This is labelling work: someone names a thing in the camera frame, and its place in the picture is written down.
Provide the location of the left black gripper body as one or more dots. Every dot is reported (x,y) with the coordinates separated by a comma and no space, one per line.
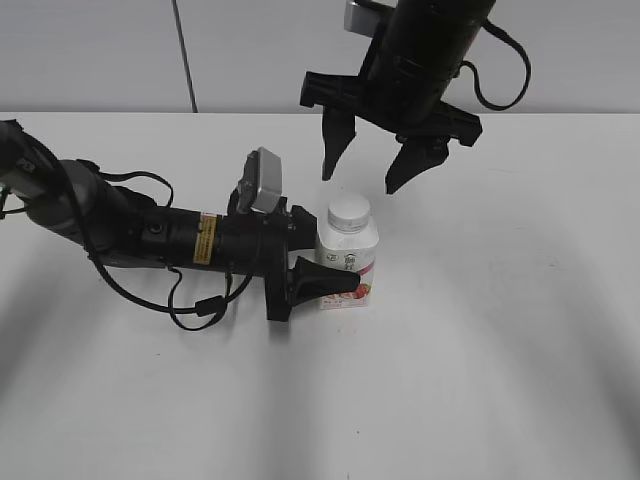
(254,244)

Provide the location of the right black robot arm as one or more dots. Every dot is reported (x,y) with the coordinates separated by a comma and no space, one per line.
(439,21)

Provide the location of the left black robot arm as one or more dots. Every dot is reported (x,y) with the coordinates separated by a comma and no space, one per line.
(116,226)

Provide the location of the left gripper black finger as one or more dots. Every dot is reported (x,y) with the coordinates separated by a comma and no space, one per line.
(310,281)

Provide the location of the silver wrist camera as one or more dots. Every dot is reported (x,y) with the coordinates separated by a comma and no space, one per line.
(363,17)
(260,186)

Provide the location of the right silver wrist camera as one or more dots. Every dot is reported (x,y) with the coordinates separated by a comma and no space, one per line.
(363,17)

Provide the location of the white yili yogurt bottle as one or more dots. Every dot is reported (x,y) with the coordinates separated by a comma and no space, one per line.
(348,251)

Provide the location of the white round bottle cap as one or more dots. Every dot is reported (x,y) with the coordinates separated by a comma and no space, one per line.
(349,213)

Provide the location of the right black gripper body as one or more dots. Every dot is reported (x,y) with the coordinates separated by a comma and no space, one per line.
(399,88)

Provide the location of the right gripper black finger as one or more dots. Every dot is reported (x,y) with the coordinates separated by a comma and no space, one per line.
(338,130)
(415,157)

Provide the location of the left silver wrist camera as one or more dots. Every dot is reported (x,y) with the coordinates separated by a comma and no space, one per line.
(260,186)

